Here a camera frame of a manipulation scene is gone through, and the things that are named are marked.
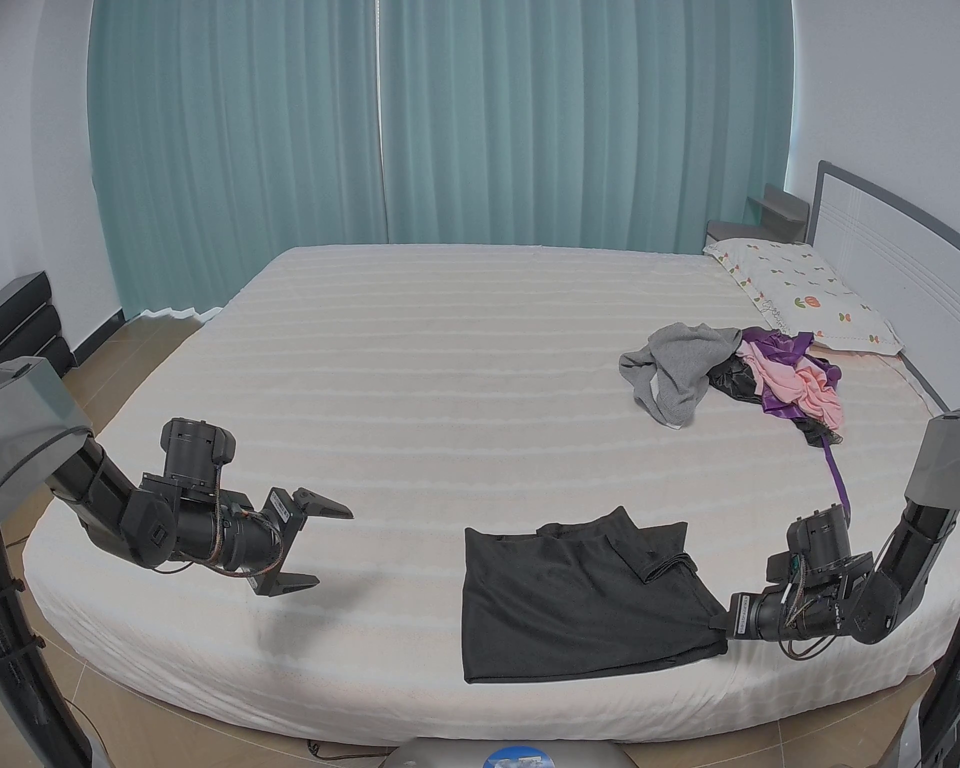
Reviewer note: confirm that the pile of clothes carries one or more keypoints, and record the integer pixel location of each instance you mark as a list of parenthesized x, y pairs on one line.
[(787, 375)]

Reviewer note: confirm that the blue-green curtain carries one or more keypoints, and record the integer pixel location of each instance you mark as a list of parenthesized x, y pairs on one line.
[(240, 150), (585, 120)]

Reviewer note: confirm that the bed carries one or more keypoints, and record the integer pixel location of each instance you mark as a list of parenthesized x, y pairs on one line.
[(412, 360)]

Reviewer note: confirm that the white printed pillow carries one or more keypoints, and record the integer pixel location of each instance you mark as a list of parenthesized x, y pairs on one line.
[(802, 289)]

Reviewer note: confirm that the black T-shirt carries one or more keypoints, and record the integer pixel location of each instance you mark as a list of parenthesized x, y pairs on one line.
[(570, 600)]

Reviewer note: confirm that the grey bedside table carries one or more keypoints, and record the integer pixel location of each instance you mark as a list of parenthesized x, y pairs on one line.
[(780, 206)]

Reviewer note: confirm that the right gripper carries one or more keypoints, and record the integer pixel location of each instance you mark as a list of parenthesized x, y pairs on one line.
[(765, 615)]

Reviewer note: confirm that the grey knitted garment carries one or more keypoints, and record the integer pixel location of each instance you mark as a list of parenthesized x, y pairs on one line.
[(682, 367)]

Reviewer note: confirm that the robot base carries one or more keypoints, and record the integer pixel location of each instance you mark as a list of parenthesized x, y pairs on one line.
[(502, 756)]

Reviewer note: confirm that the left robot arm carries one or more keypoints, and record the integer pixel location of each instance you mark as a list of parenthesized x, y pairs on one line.
[(112, 502)]

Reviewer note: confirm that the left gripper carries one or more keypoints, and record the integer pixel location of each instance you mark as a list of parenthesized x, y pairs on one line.
[(255, 544)]

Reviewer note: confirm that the black chest of drawers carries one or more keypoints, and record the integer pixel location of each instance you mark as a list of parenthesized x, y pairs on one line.
[(30, 322)]

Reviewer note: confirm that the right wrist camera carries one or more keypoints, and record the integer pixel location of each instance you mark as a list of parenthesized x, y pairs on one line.
[(781, 570)]

